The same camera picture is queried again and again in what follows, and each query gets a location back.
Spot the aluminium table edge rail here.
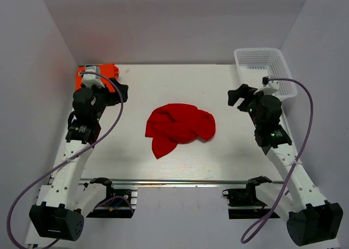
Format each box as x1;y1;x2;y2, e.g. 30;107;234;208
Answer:
79;179;284;186

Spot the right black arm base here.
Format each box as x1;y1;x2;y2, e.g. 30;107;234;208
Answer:
222;176;282;220

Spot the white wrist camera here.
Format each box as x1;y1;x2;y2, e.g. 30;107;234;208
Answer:
78;66;105;88
254;76;279;95

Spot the orange folded t shirt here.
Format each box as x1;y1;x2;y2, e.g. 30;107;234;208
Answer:
75;63;119;93

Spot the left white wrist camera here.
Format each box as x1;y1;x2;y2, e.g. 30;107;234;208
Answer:
78;66;105;88

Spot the red t shirt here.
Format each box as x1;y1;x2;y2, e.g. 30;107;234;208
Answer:
145;104;216;159

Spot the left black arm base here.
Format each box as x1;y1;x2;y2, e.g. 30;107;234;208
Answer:
75;178;136;218

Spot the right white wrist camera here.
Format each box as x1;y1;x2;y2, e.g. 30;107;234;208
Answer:
254;76;279;95

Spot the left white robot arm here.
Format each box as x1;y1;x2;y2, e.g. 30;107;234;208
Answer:
29;79;129;241

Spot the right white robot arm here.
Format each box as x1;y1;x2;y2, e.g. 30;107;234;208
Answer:
222;84;343;246

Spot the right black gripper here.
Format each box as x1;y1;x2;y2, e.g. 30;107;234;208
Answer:
228;84;271;129

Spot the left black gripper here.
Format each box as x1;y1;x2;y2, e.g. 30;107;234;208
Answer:
88;78;129;122

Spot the white plastic mesh basket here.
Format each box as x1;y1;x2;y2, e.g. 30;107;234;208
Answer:
234;48;297;101

